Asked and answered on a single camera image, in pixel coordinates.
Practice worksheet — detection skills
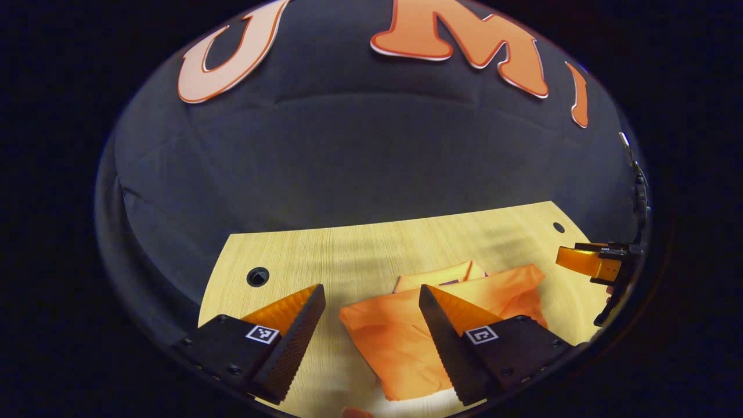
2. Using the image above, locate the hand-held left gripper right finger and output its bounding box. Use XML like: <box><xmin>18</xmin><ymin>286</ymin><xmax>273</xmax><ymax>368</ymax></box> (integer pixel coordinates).
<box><xmin>418</xmin><ymin>284</ymin><xmax>575</xmax><ymax>407</ymax></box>

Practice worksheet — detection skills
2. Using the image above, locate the black metal stand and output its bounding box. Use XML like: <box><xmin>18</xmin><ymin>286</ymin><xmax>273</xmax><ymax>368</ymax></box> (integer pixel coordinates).
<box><xmin>618</xmin><ymin>132</ymin><xmax>651</xmax><ymax>244</ymax></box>

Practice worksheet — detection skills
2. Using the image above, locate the orange T-shirt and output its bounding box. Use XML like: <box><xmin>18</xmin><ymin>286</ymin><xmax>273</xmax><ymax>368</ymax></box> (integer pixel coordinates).
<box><xmin>340</xmin><ymin>260</ymin><xmax>549</xmax><ymax>402</ymax></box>

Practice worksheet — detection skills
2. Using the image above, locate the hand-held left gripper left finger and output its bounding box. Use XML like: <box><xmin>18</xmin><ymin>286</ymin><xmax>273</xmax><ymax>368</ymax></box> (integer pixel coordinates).
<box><xmin>173</xmin><ymin>283</ymin><xmax>327</xmax><ymax>405</ymax></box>

